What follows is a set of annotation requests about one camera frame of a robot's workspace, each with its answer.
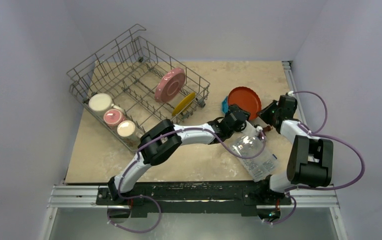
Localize red plate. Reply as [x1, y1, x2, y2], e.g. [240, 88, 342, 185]
[227, 86, 262, 121]

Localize yellow black saucer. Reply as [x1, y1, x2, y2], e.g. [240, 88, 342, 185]
[171, 92, 196, 117]

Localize pink dotted plate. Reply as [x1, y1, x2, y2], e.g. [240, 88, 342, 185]
[154, 67, 186, 103]

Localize pink mug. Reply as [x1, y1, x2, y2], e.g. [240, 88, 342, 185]
[103, 108, 126, 129]

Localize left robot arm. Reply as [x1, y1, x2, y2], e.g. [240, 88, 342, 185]
[107, 104, 250, 205]

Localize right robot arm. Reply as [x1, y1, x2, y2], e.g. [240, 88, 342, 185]
[257, 95, 334, 204]

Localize blue plate under stack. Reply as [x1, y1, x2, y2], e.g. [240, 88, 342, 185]
[221, 96, 229, 114]

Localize clear plastic screw box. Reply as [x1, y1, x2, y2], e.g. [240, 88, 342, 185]
[230, 135, 279, 182]

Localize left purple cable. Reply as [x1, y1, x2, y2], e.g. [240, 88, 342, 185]
[117, 127, 268, 200]

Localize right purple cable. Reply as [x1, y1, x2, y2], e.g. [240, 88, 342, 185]
[263, 91, 366, 226]

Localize grey wire dish rack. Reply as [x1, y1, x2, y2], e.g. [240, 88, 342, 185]
[66, 23, 211, 155]

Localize black base frame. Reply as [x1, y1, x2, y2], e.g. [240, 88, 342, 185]
[96, 180, 292, 221]

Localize aluminium rail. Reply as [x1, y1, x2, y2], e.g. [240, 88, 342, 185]
[281, 61, 349, 240]

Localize purple loop cable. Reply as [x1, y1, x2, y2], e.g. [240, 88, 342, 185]
[106, 195, 162, 234]

